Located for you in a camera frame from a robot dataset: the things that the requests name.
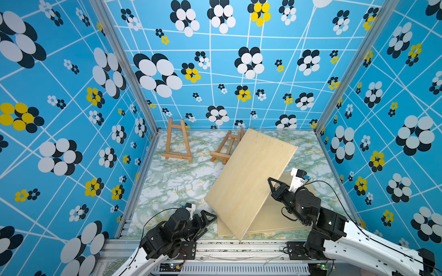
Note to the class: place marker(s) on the left circuit board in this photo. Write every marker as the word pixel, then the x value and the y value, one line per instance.
pixel 170 267

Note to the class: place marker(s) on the plywood board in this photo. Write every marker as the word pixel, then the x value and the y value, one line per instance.
pixel 269 219
pixel 242 187

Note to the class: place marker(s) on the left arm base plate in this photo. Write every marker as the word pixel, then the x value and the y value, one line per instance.
pixel 183 250

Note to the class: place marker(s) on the left aluminium corner post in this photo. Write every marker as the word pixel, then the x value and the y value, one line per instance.
pixel 105 20

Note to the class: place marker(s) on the right circuit board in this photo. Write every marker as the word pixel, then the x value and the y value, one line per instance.
pixel 318 269

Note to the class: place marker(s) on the wooden easel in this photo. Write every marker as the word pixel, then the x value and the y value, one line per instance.
pixel 177 142
pixel 224 151

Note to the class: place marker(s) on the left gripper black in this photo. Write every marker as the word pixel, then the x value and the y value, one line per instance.
pixel 201 225

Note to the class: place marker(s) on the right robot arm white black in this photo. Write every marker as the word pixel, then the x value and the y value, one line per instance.
pixel 338 238

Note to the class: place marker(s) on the aluminium corner post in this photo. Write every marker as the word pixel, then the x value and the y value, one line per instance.
pixel 105 20
pixel 370 38

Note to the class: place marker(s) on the right aluminium corner post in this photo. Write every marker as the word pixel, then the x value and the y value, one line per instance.
pixel 370 38

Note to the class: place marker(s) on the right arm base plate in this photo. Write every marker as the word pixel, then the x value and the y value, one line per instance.
pixel 297 252

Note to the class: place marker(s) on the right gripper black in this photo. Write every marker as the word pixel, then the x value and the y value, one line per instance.
pixel 282 191

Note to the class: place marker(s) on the circuit board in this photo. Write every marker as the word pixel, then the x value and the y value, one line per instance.
pixel 318 269
pixel 170 267

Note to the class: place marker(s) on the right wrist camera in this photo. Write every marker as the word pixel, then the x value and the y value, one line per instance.
pixel 298 179

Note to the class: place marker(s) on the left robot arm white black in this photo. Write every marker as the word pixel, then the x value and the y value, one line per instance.
pixel 152 251

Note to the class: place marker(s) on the aluminium front rail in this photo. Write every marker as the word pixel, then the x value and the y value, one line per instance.
pixel 253 258

